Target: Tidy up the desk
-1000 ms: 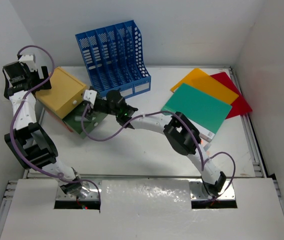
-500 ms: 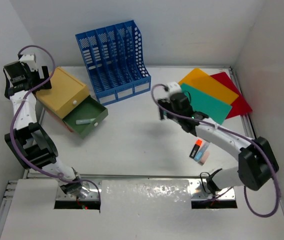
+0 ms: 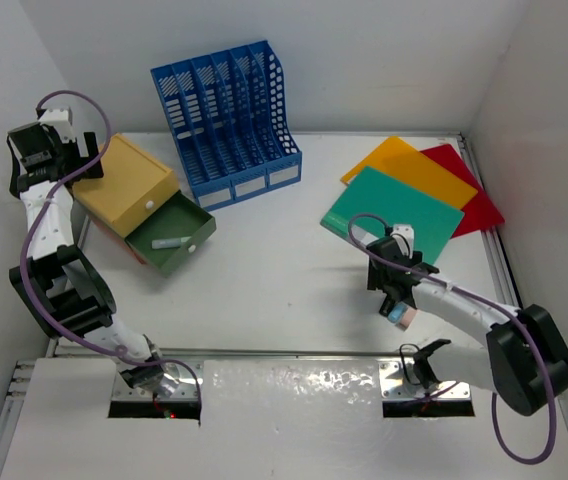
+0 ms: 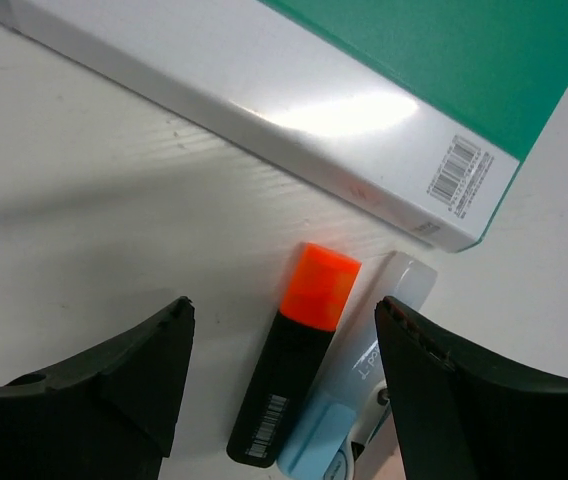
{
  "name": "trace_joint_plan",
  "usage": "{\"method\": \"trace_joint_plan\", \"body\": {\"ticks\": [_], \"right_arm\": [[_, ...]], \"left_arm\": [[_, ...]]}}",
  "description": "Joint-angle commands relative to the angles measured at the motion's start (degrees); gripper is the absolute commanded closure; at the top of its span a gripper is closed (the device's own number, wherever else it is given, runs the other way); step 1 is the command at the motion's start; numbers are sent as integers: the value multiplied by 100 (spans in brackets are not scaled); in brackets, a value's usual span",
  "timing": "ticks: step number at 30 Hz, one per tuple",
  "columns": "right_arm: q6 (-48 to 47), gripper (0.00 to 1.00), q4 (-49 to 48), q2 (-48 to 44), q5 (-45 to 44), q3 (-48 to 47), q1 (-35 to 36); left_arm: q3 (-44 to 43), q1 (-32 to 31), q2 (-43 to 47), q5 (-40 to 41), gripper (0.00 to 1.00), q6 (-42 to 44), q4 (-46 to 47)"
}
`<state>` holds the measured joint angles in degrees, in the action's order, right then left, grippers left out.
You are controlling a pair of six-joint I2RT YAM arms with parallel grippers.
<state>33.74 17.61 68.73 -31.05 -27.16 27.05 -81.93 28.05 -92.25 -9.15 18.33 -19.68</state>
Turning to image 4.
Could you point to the black orange highlighter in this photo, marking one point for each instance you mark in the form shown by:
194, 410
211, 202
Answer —
299, 337

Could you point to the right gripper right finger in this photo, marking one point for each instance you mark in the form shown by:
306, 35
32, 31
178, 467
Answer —
462, 411

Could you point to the green folder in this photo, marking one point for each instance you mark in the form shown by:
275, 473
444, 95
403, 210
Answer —
418, 112

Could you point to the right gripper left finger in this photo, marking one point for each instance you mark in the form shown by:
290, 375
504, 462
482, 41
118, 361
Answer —
108, 412

